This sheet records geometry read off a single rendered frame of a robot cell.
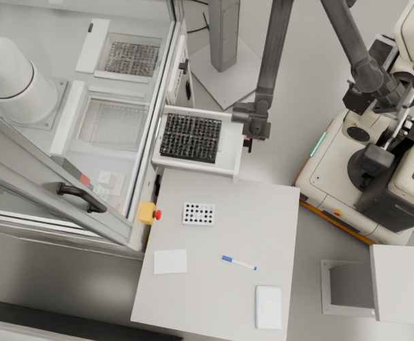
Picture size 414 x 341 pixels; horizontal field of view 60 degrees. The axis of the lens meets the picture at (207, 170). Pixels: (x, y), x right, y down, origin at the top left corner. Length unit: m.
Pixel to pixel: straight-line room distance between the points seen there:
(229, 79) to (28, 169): 2.07
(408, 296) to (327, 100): 1.48
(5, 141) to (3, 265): 2.01
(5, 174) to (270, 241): 1.08
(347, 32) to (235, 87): 1.50
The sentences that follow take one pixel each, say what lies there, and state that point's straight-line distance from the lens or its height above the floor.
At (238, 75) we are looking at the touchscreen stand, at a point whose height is 0.04.
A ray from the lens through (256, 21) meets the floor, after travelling 2.96.
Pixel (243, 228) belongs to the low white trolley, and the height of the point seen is 0.76.
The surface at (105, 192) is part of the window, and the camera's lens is 1.03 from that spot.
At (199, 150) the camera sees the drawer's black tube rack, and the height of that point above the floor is 0.87.
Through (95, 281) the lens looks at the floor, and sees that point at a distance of 2.32.
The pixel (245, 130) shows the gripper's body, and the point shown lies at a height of 0.99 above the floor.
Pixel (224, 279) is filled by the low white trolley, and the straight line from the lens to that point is 1.43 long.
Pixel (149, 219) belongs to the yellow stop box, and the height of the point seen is 0.91.
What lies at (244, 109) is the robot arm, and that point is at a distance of 1.24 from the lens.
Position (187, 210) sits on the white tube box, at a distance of 1.47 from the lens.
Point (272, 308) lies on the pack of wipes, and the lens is 1.40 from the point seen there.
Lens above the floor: 2.19
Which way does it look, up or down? 71 degrees down
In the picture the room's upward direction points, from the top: 7 degrees counter-clockwise
